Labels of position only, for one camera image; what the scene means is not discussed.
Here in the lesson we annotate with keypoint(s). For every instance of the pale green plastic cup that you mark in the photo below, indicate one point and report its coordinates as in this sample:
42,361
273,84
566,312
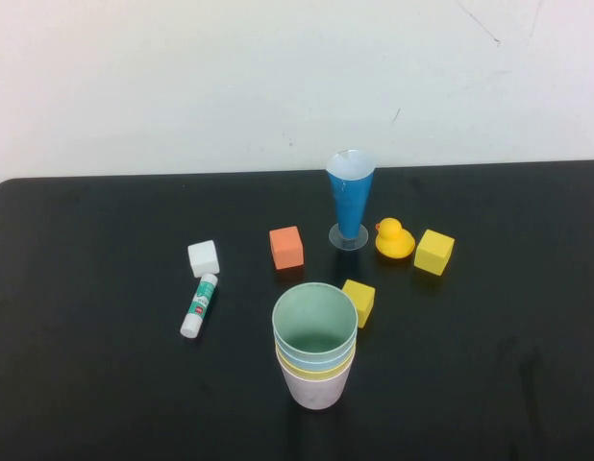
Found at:
311,317

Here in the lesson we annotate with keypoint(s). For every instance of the light blue plastic cup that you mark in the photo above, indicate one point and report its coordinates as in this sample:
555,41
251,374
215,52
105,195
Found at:
316,362

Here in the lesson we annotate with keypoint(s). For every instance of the yellow plastic cup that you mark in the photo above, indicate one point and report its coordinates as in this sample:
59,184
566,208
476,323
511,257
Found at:
316,377

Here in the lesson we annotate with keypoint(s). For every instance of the orange foam cube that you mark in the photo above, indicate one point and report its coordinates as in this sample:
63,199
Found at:
287,249

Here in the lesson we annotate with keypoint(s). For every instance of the blue cone glass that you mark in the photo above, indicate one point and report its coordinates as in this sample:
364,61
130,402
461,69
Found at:
350,201

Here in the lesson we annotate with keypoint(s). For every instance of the white foam cube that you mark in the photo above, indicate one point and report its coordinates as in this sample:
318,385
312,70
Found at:
204,259

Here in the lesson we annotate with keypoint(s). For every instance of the yellow foam cube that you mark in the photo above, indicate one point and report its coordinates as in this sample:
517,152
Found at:
434,254
364,302

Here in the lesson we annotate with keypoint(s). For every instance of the yellow rubber duck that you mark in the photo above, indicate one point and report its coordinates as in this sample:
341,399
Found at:
395,242

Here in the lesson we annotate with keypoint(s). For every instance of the white green glue stick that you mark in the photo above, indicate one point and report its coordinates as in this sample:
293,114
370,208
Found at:
199,305

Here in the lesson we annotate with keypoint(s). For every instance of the pink plastic cup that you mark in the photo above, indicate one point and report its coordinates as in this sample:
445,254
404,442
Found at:
314,394

